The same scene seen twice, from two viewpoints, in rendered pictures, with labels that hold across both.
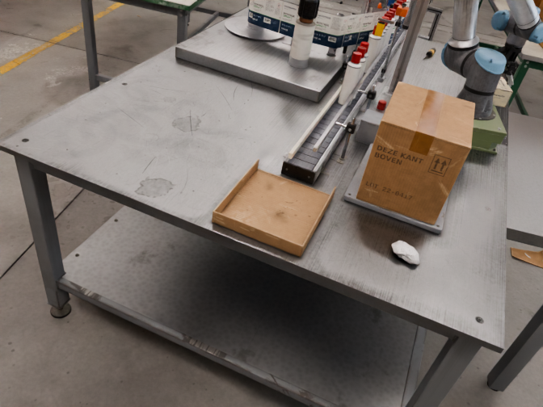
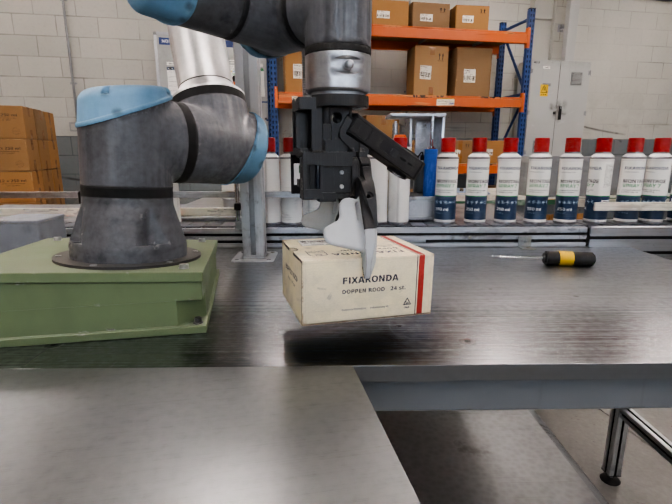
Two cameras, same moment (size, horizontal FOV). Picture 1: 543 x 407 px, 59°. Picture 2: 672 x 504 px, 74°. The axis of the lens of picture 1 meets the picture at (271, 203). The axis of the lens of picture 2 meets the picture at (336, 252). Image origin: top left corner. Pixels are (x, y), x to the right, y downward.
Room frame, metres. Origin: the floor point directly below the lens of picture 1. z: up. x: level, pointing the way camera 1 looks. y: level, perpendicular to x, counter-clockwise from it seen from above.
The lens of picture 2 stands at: (1.92, -1.40, 1.06)
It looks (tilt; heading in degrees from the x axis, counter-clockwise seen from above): 13 degrees down; 73
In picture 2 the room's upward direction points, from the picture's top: straight up
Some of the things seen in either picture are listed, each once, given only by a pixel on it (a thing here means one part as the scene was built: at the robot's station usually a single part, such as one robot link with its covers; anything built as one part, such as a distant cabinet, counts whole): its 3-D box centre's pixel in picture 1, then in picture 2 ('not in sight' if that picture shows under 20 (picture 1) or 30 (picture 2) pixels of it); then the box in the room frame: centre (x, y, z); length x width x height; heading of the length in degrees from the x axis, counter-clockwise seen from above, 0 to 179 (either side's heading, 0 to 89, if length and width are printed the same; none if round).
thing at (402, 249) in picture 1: (406, 252); not in sight; (0.96, -0.38, 0.85); 0.08 x 0.07 x 0.04; 28
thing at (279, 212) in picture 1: (277, 203); not in sight; (1.07, -0.02, 0.85); 0.30 x 0.26 x 0.04; 164
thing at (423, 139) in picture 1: (415, 150); not in sight; (1.28, -0.40, 0.99); 0.30 x 0.24 x 0.27; 165
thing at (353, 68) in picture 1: (351, 79); not in sight; (1.73, -0.21, 0.98); 0.05 x 0.05 x 0.20
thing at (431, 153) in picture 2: not in sight; (429, 179); (2.48, -0.37, 0.98); 0.03 x 0.03 x 0.16
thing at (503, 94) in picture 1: (490, 89); (352, 275); (2.10, -0.88, 0.90); 0.16 x 0.12 x 0.07; 0
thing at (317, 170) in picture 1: (360, 81); (245, 234); (2.02, -0.29, 0.85); 1.65 x 0.11 x 0.05; 164
